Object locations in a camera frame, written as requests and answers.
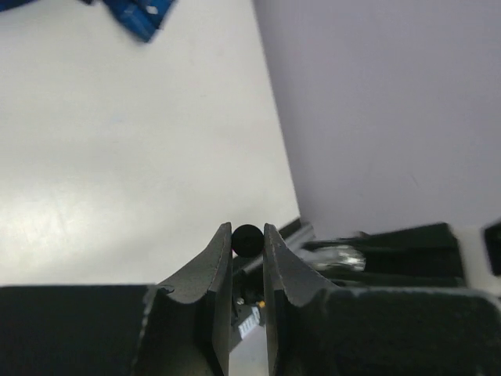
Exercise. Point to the right white cable duct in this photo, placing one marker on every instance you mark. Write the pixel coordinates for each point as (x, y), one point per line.
(250, 321)

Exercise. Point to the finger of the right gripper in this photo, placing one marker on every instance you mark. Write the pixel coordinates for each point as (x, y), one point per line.
(424, 251)
(346, 278)

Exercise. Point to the blue plaid shirt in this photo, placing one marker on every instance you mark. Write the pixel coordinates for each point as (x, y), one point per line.
(141, 18)

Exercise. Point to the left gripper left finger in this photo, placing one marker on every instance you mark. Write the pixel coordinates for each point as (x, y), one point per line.
(180, 326)

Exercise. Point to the glitter nail polish bottle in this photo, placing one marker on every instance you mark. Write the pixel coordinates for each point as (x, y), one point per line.
(340, 256)

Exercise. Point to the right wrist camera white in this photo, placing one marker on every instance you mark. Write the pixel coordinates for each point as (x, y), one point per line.
(474, 256)

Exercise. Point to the black nail polish cap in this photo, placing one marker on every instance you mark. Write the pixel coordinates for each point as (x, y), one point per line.
(247, 241)

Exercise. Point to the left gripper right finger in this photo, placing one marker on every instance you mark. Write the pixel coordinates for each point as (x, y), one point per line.
(315, 327)

